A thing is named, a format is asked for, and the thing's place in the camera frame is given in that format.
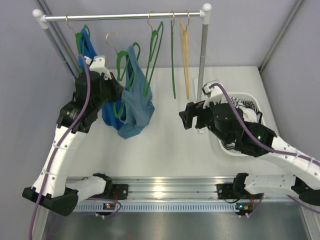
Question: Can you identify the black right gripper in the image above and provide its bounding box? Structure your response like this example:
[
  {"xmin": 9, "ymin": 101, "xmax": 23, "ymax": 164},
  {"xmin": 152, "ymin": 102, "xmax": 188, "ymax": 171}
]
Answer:
[{"xmin": 179, "ymin": 95, "xmax": 231, "ymax": 145}]

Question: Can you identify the teal blue tank top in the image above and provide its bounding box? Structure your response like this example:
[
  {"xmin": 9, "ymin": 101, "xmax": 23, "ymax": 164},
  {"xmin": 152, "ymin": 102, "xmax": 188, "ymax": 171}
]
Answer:
[{"xmin": 117, "ymin": 45, "xmax": 155, "ymax": 139}]

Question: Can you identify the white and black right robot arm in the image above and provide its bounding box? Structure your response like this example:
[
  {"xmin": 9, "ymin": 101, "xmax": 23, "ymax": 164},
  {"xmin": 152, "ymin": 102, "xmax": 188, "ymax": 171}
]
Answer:
[{"xmin": 178, "ymin": 101, "xmax": 320, "ymax": 206}]

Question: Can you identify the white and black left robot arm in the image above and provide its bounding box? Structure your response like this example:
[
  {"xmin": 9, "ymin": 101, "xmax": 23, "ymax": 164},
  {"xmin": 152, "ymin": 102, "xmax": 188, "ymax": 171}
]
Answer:
[{"xmin": 22, "ymin": 70, "xmax": 123, "ymax": 217}]

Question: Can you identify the bright blue tank top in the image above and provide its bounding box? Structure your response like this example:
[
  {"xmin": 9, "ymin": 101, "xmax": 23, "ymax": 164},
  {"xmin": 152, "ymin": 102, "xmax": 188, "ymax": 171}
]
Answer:
[{"xmin": 78, "ymin": 26, "xmax": 126, "ymax": 131}]

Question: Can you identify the green hanger with blue top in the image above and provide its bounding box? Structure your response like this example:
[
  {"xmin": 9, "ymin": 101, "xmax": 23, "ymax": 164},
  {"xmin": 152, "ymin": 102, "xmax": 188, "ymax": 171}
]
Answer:
[{"xmin": 65, "ymin": 15, "xmax": 97, "ymax": 73}]

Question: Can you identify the yellow hanger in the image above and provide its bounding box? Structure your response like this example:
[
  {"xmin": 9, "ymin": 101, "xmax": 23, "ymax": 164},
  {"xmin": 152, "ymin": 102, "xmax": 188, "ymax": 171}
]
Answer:
[{"xmin": 179, "ymin": 10, "xmax": 190, "ymax": 100}]

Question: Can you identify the black and white striped garment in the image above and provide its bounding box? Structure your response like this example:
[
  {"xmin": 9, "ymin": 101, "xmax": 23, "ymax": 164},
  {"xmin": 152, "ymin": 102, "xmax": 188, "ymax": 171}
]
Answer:
[{"xmin": 220, "ymin": 97, "xmax": 261, "ymax": 155}]

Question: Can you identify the white plastic laundry basket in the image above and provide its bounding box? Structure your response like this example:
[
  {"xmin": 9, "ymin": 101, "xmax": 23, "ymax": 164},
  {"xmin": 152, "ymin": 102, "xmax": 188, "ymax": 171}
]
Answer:
[{"xmin": 215, "ymin": 92, "xmax": 265, "ymax": 158}]

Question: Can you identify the silver and white clothes rack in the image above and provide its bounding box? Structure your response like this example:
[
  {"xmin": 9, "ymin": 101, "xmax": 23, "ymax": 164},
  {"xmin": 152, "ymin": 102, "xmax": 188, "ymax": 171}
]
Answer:
[{"xmin": 32, "ymin": 0, "xmax": 212, "ymax": 102}]

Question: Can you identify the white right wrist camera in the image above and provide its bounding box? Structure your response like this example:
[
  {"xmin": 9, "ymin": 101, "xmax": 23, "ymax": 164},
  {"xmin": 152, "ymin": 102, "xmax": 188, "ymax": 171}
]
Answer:
[{"xmin": 202, "ymin": 80, "xmax": 224, "ymax": 108}]

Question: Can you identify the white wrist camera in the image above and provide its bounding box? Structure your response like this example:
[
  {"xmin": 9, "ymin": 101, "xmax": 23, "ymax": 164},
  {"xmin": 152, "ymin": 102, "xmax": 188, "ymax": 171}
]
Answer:
[
  {"xmin": 84, "ymin": 55, "xmax": 112, "ymax": 80},
  {"xmin": 202, "ymin": 80, "xmax": 224, "ymax": 108}
]

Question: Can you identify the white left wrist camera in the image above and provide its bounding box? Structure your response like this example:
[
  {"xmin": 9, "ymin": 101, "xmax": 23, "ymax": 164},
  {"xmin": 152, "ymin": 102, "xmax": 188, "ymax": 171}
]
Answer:
[{"xmin": 84, "ymin": 55, "xmax": 112, "ymax": 80}]

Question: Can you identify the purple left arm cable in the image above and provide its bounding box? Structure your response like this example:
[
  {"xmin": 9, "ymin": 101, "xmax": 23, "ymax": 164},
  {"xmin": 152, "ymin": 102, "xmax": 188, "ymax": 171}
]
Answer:
[{"xmin": 27, "ymin": 53, "xmax": 122, "ymax": 240}]

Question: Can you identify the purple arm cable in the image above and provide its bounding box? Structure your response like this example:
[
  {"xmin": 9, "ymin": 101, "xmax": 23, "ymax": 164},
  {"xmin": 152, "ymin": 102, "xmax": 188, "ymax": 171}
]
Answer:
[
  {"xmin": 209, "ymin": 83, "xmax": 320, "ymax": 218},
  {"xmin": 27, "ymin": 53, "xmax": 122, "ymax": 240}
]

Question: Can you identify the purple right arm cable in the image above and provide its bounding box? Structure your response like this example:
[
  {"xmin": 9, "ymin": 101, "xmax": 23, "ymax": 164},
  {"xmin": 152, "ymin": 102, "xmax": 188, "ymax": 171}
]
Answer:
[{"xmin": 209, "ymin": 83, "xmax": 320, "ymax": 218}]

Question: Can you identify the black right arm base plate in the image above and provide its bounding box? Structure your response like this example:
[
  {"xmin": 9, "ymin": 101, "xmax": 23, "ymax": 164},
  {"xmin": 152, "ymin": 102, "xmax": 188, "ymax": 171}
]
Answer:
[{"xmin": 216, "ymin": 183, "xmax": 241, "ymax": 204}]

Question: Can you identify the aluminium mounting rail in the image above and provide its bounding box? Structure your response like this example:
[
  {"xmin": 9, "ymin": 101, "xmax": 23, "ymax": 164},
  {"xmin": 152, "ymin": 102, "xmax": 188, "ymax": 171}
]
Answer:
[{"xmin": 74, "ymin": 177, "xmax": 289, "ymax": 215}]

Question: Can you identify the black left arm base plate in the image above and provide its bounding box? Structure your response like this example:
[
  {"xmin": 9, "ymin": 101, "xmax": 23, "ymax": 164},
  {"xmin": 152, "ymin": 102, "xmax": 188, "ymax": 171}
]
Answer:
[{"xmin": 108, "ymin": 184, "xmax": 129, "ymax": 201}]

